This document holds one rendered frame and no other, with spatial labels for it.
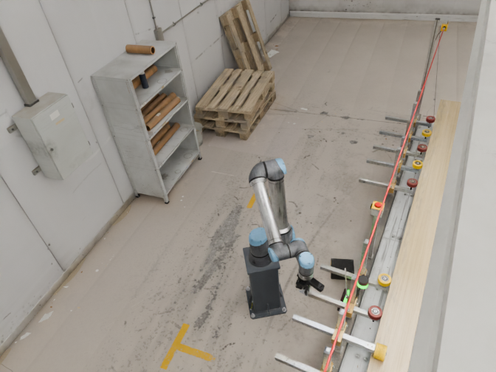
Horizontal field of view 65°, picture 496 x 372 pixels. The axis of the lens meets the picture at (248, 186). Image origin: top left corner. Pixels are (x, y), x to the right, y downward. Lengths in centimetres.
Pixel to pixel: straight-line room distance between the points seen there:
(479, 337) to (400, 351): 175
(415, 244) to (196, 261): 207
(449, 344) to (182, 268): 342
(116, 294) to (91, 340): 46
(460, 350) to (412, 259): 215
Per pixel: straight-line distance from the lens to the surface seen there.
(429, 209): 317
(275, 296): 336
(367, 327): 279
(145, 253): 418
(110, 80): 394
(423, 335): 78
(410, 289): 266
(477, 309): 72
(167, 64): 465
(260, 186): 252
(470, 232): 82
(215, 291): 371
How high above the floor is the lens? 302
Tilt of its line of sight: 41 degrees down
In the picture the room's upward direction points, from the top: 7 degrees counter-clockwise
